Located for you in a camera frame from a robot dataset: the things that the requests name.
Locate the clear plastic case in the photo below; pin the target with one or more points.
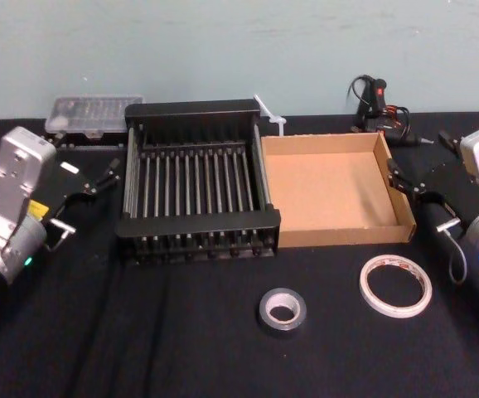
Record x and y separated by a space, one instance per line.
94 112

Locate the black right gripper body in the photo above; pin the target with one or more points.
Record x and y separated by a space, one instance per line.
446 186

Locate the black table cloth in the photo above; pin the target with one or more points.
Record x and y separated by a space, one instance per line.
223 356

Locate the shallow brown cardboard tray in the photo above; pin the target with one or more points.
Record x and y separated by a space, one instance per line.
326 190

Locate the roll of white tape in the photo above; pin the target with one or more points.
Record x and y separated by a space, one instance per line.
395 312

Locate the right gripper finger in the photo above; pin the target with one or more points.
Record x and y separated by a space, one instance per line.
448 142
405 180

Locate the black rack with steel bars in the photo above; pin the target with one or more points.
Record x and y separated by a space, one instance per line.
198 226

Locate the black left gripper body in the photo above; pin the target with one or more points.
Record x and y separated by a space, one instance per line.
67 182

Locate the roll of silver tape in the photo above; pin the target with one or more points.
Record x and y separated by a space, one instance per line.
282 329

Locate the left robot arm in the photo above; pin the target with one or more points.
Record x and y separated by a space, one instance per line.
15 166

